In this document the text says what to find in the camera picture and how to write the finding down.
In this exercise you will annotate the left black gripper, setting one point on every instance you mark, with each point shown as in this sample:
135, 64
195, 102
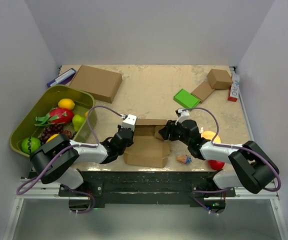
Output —
131, 141

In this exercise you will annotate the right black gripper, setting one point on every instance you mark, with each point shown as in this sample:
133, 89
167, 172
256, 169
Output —
165, 131

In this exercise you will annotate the brown cardboard box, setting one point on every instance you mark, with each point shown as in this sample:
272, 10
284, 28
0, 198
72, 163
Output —
149, 149

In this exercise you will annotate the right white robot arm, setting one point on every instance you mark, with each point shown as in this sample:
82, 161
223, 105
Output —
253, 169

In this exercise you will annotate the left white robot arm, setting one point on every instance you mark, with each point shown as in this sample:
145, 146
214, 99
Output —
54, 159

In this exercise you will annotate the green flat box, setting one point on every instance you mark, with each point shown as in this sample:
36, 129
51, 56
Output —
186, 99

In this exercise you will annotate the flat small cardboard box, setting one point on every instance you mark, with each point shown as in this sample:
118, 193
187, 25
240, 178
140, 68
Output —
203, 91

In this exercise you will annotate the large flat cardboard box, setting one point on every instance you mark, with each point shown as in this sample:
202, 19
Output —
102, 84

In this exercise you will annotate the small cardboard cube box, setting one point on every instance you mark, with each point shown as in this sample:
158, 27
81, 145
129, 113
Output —
219, 79

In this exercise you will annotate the red white box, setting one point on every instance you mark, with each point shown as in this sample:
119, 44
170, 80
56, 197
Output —
233, 93

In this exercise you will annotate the purple white box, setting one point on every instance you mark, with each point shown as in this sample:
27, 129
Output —
63, 78

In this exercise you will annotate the small colourful toy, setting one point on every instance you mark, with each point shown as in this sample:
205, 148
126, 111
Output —
184, 159

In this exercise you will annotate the green pear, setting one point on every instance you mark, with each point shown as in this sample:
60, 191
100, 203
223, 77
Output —
78, 121

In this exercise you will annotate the red apple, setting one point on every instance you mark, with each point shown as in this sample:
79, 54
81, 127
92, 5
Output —
216, 165

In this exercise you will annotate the yellow lemon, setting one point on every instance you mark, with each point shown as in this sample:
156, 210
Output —
66, 103

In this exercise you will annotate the red dragon fruit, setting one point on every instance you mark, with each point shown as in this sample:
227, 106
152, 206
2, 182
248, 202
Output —
57, 116

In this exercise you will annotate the dark purple grapes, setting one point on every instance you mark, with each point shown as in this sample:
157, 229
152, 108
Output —
60, 129

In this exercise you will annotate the yellow mango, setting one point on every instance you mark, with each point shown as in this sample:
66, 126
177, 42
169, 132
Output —
52, 137

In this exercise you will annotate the green round fruit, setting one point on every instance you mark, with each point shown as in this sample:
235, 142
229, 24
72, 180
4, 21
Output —
30, 144

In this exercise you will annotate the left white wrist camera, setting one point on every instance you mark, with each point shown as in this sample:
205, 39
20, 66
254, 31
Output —
129, 121

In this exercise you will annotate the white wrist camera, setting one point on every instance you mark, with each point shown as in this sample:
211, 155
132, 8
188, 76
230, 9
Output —
182, 115
129, 121

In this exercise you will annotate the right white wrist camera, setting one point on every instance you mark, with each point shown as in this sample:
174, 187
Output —
182, 115

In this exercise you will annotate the black base frame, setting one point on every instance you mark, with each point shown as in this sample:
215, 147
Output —
146, 188

